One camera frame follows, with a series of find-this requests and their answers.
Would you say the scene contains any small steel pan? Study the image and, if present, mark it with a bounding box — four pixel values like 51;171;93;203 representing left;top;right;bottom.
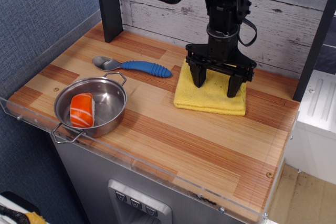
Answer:
51;72;127;144

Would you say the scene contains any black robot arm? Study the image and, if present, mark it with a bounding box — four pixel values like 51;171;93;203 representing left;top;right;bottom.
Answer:
186;0;257;98

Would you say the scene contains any white aluminium rail base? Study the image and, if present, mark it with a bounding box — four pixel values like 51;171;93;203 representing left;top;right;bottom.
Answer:
298;70;335;133

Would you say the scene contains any black left frame post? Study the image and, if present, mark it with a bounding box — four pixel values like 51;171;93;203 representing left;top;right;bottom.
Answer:
99;0;123;42

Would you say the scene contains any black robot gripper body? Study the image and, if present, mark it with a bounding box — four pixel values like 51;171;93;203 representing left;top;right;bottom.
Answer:
186;28;256;82

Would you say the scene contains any orange salmon sushi toy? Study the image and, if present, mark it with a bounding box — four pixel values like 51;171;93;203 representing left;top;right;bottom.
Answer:
69;92;95;128

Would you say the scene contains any blue handled metal spoon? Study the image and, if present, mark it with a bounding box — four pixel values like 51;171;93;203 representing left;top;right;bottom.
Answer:
92;56;172;78

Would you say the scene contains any yellow object bottom left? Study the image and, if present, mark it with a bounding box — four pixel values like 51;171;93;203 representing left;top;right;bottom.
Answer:
25;212;47;224

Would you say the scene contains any yellow towel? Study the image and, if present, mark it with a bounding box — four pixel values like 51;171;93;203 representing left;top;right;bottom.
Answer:
173;62;246;116

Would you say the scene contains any grey toy fridge cabinet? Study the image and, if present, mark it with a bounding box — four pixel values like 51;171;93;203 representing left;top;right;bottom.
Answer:
49;129;253;224

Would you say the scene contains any silver dispenser button panel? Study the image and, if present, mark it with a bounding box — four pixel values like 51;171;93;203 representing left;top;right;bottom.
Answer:
108;179;173;223

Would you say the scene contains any clear acrylic table guard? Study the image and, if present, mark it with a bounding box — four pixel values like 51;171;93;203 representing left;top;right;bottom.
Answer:
1;5;302;223

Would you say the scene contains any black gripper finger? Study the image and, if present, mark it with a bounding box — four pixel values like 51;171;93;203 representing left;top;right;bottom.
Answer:
190;65;207;88
227;75;245;98

